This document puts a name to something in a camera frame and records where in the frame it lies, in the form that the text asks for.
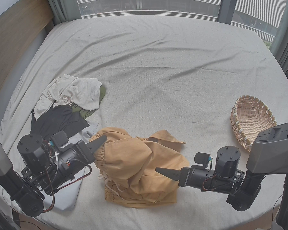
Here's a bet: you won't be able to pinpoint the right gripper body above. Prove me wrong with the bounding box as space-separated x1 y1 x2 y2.
178 166 217 192

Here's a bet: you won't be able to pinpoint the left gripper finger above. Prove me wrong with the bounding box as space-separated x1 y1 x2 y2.
88 135 108 154

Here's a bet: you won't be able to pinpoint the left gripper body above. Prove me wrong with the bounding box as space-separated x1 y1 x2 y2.
52 139 96 186

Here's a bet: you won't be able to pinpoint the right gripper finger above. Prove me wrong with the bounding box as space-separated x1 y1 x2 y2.
155 167 183 181

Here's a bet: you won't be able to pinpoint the tan shorts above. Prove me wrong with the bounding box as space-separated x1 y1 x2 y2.
89 127 190 209

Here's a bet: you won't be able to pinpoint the pale grey garment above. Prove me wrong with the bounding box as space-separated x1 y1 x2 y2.
54 126 102 211

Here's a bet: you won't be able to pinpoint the green garment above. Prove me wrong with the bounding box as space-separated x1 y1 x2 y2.
70 85 107 120

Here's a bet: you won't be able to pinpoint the black garment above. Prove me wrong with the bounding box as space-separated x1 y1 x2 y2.
30 105 90 144

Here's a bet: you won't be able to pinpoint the white garment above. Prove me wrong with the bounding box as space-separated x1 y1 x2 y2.
34 74 103 121

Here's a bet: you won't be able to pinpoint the round woven basket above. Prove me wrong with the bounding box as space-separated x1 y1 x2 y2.
230 94 278 153

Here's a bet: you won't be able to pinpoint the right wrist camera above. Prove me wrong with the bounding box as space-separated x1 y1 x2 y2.
194 152 212 171

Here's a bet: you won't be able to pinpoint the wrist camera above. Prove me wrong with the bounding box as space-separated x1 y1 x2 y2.
194 152 212 171
50 131 73 154

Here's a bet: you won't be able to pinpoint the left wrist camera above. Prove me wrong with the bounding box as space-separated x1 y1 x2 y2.
50 131 73 154

